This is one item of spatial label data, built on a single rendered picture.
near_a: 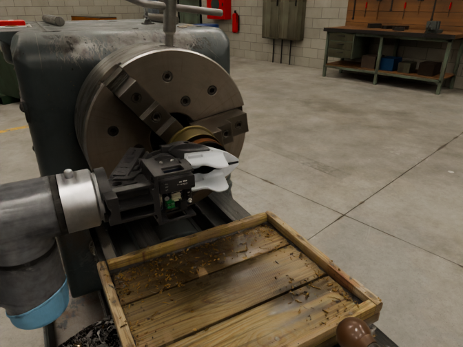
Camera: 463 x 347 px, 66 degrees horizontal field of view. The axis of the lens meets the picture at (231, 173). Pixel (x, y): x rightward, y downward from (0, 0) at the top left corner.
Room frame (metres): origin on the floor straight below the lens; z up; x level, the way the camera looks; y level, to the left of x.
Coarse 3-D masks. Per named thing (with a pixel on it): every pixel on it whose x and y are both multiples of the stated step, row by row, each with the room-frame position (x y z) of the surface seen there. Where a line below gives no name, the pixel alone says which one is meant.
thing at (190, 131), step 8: (184, 128) 0.55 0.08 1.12; (192, 128) 0.56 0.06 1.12; (200, 128) 0.57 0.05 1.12; (176, 136) 0.55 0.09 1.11; (184, 136) 0.54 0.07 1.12; (192, 136) 0.53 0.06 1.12; (200, 136) 0.53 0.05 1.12; (208, 136) 0.54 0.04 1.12; (200, 144) 0.51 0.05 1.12; (208, 144) 0.51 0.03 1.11; (216, 144) 0.52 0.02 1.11; (200, 168) 0.56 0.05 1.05
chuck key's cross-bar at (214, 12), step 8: (128, 0) 0.65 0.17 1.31; (136, 0) 0.65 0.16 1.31; (144, 0) 0.66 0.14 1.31; (152, 8) 0.67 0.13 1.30; (160, 8) 0.67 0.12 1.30; (176, 8) 0.68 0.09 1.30; (184, 8) 0.69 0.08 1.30; (192, 8) 0.70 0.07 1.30; (200, 8) 0.70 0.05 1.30; (208, 8) 0.71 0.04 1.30
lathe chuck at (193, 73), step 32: (128, 64) 0.60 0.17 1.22; (160, 64) 0.63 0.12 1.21; (192, 64) 0.65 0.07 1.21; (96, 96) 0.57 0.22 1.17; (160, 96) 0.62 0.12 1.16; (192, 96) 0.65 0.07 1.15; (224, 96) 0.68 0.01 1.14; (96, 128) 0.57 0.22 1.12; (128, 128) 0.59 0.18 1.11; (96, 160) 0.56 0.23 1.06
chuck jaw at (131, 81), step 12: (120, 72) 0.59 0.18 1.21; (108, 84) 0.58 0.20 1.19; (120, 84) 0.59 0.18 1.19; (132, 84) 0.56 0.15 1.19; (120, 96) 0.55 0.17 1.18; (132, 96) 0.56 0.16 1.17; (144, 96) 0.57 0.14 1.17; (132, 108) 0.56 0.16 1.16; (144, 108) 0.57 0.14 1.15; (156, 108) 0.56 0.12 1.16; (144, 120) 0.55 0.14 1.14; (156, 120) 0.56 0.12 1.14; (168, 120) 0.56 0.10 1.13; (156, 132) 0.55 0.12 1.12; (168, 132) 0.55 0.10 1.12
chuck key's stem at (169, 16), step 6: (168, 0) 0.67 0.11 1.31; (174, 0) 0.68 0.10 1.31; (168, 6) 0.67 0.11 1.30; (174, 6) 0.68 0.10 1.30; (168, 12) 0.67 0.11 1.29; (174, 12) 0.68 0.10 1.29; (168, 18) 0.67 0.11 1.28; (174, 18) 0.68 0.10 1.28; (168, 24) 0.67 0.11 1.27; (174, 24) 0.68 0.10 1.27; (168, 30) 0.67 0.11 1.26; (174, 30) 0.68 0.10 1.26; (168, 36) 0.68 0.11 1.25; (168, 42) 0.67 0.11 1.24
